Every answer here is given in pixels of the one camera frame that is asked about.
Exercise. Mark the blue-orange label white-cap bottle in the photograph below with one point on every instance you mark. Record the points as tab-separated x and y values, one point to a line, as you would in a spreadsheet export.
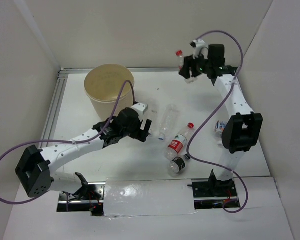
218	131

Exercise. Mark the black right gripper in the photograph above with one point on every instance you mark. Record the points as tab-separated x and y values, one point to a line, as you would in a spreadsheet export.
185	72

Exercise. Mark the clear bottle blue cap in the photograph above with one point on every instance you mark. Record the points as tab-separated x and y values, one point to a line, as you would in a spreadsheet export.
152	107

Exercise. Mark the black-label black-cap bottle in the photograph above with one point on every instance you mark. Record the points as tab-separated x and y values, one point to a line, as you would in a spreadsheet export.
177	166

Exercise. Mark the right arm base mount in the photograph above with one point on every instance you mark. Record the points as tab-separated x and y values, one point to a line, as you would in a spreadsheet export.
214	194

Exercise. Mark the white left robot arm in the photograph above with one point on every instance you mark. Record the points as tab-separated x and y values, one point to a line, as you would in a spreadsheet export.
37	168

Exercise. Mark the beige round plastic bin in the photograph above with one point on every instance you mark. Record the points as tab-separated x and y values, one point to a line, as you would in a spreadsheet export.
102	85

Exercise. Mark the white taped cover sheet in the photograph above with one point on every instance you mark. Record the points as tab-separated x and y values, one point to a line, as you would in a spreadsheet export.
148	198

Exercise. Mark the small red-label red-cap bottle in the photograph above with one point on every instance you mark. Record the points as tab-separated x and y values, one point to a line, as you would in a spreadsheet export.
180	57

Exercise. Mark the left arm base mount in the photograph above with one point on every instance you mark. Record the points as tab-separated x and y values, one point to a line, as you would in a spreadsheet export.
89	198

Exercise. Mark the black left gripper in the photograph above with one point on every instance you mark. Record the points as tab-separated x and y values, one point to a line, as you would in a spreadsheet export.
141	134

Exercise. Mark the clear bottle white-blue cap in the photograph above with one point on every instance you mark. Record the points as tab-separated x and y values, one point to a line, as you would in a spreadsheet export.
168	121

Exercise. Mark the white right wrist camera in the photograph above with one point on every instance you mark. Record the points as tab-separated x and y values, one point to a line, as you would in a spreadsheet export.
198	45

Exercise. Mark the aluminium frame rail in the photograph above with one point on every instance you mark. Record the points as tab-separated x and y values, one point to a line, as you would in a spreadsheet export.
72	114

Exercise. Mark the large red-label water bottle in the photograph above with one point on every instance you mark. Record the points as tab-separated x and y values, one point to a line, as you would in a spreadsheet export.
180	140

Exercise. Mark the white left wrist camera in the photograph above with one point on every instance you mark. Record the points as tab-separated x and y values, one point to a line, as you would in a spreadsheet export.
140	108

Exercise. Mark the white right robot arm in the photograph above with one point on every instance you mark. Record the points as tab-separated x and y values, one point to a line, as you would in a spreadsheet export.
244	125

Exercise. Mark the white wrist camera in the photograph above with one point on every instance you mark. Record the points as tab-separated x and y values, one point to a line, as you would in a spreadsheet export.
198	45
140	108

